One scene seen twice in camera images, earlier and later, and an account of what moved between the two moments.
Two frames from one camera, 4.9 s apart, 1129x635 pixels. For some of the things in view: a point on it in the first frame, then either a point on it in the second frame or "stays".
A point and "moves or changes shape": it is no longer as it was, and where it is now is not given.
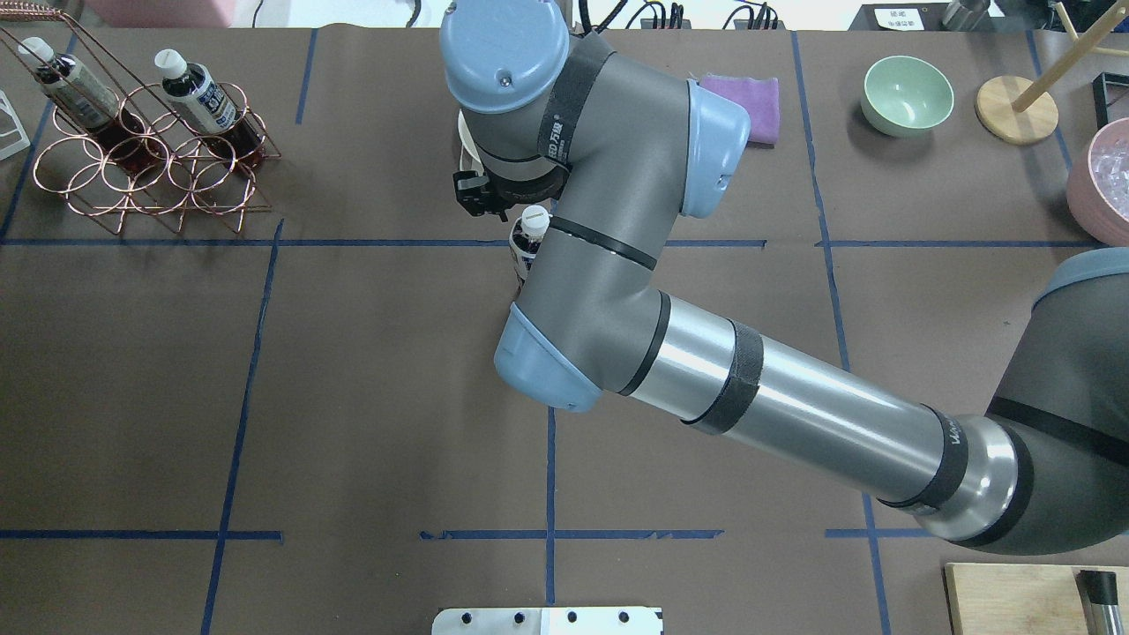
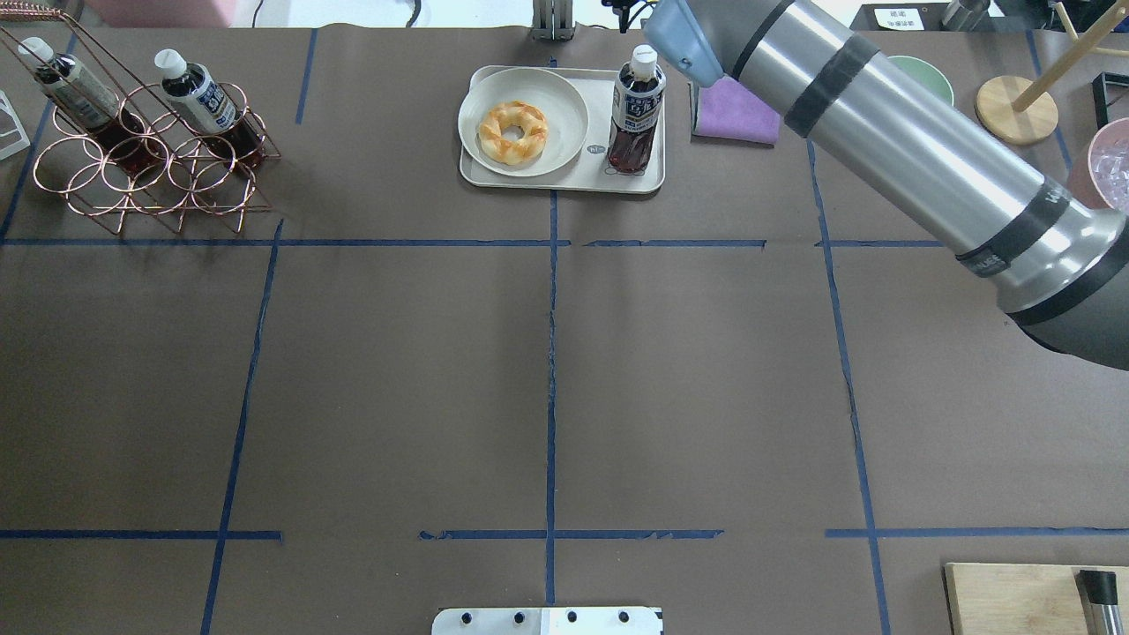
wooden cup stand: (1020, 111) stays
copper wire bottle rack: (182, 150) stays
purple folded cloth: (760, 99) stays
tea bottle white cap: (534, 220) moves or changes shape
